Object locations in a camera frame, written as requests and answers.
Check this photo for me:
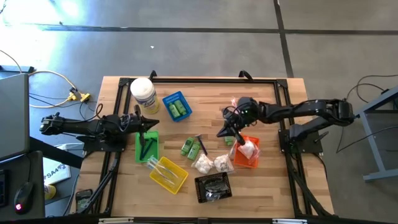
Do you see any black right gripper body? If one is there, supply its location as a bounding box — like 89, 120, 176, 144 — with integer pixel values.
222, 96, 261, 146

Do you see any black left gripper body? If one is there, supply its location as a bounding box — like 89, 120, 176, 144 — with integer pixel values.
120, 105, 146, 147

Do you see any dark blue toothbrush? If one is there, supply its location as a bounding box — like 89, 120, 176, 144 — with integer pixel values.
152, 161, 178, 186

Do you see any black hair ties bag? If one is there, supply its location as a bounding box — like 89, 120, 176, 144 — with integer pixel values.
204, 189, 224, 203
201, 177, 230, 193

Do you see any Lysol wipes canister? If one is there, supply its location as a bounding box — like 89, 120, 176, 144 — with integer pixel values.
129, 77, 161, 115

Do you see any blue slotted plastic basket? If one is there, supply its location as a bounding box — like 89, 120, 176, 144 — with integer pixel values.
162, 90, 193, 123

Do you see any orange slotted plastic basket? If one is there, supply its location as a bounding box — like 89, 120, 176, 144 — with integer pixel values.
233, 134, 261, 169

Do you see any green slotted plastic basket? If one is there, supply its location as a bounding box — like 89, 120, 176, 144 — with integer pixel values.
134, 130, 160, 164

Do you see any yellow slotted plastic basket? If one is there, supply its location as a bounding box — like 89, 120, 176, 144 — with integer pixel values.
149, 156, 190, 195

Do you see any black slotted plastic basket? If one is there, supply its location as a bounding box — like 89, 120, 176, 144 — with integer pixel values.
194, 171, 233, 205

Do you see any black diagonal desk bar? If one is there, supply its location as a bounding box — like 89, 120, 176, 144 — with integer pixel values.
29, 136, 84, 169

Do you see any black handheld device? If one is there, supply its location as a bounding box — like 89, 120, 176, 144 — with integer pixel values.
75, 189, 93, 212

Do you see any white printed booklet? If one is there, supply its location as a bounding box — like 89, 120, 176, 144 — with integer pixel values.
42, 157, 72, 186

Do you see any small yellow bottle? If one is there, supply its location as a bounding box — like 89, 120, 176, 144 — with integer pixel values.
44, 184, 57, 200

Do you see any dark grey side desk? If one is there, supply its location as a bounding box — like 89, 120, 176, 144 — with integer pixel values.
0, 151, 46, 220

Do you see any black computer mouse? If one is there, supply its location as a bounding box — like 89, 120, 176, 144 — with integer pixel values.
14, 182, 35, 215

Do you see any black keyboard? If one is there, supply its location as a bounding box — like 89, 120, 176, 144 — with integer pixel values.
0, 169, 9, 208

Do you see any black aluminium table frame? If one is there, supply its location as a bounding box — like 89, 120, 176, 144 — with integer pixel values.
70, 77, 335, 218

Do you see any silver bracket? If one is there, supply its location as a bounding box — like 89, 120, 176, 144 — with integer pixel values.
98, 217, 134, 224
272, 218, 308, 224

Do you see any thick cream cable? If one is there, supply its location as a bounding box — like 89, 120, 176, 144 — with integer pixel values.
28, 70, 78, 109

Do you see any grey metal table frame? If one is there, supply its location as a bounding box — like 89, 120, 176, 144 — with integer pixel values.
343, 86, 398, 183

